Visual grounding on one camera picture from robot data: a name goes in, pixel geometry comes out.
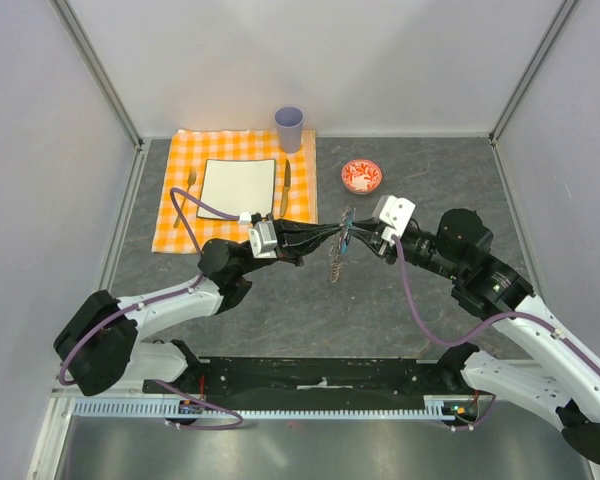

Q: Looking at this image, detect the slotted cable duct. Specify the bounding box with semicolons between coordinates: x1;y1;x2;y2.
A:
71;398;457;421

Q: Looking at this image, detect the lilac plastic cup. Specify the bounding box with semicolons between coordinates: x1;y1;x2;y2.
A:
274;106;304;154

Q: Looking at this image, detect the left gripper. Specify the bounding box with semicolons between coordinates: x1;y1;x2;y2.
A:
237;213;342;277

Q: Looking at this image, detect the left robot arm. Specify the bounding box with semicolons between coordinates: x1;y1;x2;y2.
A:
53;218;341;396

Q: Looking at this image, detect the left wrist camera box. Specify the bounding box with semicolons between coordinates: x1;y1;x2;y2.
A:
248;220;278;259

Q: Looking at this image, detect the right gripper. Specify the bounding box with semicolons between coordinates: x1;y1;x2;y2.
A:
348;216;465;281

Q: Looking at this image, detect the gold knife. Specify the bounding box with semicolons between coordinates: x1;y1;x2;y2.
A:
279;159;291;218

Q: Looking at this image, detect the red patterned bowl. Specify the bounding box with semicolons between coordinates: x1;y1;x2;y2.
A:
341;159;383;195

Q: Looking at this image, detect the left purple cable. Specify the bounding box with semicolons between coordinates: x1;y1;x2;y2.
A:
59;187;254;430

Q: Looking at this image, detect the purple cable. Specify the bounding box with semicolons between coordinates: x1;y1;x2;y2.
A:
59;187;254;430
392;234;600;432

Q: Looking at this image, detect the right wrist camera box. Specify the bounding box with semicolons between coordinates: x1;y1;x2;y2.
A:
372;195;416;243

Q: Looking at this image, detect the white square plate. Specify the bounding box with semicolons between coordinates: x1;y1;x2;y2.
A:
200;159;276;216

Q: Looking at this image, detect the chain of metal keyrings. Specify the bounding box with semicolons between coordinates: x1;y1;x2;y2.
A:
325;203;357;285

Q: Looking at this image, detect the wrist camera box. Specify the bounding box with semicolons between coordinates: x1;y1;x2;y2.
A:
372;195;416;243
248;220;278;259

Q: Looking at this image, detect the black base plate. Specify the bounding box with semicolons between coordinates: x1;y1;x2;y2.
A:
170;357;474;400

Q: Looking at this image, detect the gold fork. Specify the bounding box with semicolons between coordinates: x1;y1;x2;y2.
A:
173;167;197;228

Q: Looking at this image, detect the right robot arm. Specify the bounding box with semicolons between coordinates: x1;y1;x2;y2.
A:
349;208;600;465

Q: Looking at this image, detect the orange checkered cloth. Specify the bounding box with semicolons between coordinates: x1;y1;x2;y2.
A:
151;130;318;254

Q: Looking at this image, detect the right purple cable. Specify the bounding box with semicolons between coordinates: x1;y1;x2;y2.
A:
392;234;600;432

